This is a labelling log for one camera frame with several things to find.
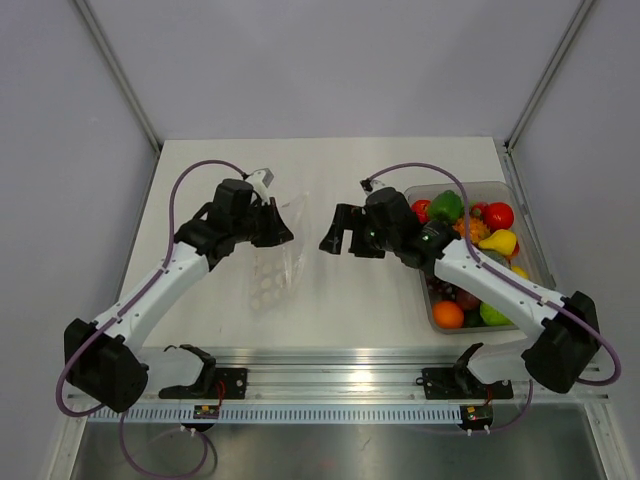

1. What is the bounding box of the right aluminium frame post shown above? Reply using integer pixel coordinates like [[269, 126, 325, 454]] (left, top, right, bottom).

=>
[[504, 0, 599, 154]]

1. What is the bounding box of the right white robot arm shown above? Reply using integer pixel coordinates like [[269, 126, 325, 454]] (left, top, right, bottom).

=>
[[319, 187, 600, 396]]

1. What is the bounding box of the left aluminium frame post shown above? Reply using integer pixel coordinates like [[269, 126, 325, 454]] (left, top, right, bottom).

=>
[[70, 0, 163, 158]]

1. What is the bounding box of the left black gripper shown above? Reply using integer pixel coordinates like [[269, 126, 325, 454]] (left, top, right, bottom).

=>
[[232, 197, 294, 248]]

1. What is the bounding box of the orange spiky fruit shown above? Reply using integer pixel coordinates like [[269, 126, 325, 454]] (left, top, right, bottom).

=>
[[453, 217, 491, 244]]

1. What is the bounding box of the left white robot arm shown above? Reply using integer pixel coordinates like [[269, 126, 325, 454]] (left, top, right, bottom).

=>
[[59, 169, 294, 413]]

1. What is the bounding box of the clear dotted zip bag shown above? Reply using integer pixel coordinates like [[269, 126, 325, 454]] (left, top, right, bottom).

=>
[[248, 192, 310, 314]]

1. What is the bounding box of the white slotted cable duct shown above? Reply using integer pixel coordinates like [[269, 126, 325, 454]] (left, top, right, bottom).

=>
[[87, 403, 464, 425]]

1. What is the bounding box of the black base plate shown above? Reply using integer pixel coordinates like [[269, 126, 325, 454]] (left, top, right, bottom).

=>
[[415, 367, 514, 401], [158, 367, 248, 400]]

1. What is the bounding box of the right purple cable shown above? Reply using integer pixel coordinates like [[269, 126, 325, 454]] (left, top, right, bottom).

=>
[[362, 160, 623, 435]]

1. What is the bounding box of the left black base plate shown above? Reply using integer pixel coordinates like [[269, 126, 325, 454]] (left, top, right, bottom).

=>
[[158, 367, 248, 400]]

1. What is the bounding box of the red tomato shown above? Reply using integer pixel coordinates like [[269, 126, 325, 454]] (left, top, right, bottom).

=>
[[483, 202, 515, 231]]

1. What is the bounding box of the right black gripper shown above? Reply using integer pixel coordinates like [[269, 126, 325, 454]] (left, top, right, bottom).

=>
[[321, 203, 400, 259]]

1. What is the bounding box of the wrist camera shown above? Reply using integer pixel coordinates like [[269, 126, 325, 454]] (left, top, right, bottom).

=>
[[245, 168, 274, 197], [360, 178, 387, 195]]

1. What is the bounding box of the lime green fruit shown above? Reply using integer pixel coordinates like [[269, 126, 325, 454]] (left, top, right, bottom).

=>
[[479, 302, 512, 327]]

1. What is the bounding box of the clear plastic food bin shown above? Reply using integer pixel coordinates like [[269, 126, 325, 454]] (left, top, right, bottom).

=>
[[405, 181, 555, 336]]

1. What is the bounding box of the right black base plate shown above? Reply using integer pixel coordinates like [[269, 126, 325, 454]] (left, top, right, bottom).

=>
[[415, 367, 514, 401]]

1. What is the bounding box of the dark purple plum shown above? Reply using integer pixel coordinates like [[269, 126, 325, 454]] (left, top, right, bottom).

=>
[[455, 289, 481, 311]]

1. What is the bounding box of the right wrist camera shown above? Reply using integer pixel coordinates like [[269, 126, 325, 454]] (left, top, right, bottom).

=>
[[360, 178, 387, 195]]

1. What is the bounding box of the yellow pear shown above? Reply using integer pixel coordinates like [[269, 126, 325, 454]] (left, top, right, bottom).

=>
[[478, 229, 518, 256]]

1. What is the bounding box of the dark grape bunch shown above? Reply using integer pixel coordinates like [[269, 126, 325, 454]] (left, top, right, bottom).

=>
[[425, 277, 456, 299]]

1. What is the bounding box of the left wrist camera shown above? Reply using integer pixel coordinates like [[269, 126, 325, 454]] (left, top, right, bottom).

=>
[[245, 168, 274, 197]]

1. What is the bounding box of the green bell pepper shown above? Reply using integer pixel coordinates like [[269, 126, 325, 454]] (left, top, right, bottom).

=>
[[427, 190, 464, 224]]

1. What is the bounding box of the aluminium mounting rail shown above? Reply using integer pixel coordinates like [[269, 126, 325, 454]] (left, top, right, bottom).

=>
[[67, 349, 610, 404]]

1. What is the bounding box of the aluminium frame post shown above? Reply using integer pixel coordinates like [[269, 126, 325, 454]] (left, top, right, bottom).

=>
[[70, 0, 163, 158], [504, 0, 599, 154]]

